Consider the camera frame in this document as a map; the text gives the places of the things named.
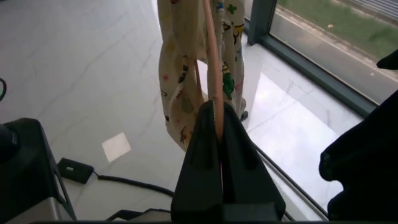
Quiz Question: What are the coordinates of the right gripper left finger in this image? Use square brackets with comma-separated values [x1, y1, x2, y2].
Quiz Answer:
[170, 100, 223, 222]

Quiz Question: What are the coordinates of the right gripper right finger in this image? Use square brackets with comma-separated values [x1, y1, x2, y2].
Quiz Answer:
[221, 103, 286, 222]

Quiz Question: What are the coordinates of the pink clothes hanger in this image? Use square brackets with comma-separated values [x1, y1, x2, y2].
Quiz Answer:
[193, 0, 225, 142]

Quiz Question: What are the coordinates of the cream printed garment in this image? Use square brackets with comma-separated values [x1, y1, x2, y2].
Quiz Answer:
[157, 0, 248, 152]

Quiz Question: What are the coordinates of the black short-sleeved shirt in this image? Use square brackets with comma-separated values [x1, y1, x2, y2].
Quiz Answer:
[318, 49, 398, 222]

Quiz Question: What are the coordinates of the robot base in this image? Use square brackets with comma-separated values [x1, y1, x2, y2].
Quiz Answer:
[0, 117, 172, 223]

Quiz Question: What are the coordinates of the black clothes rack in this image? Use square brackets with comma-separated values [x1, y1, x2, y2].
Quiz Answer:
[239, 110, 329, 222]

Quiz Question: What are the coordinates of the window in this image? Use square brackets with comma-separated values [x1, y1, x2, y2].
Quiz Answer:
[244, 0, 398, 119]

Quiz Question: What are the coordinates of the black power adapter with cable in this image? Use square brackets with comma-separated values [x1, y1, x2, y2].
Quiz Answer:
[57, 157, 175, 198]

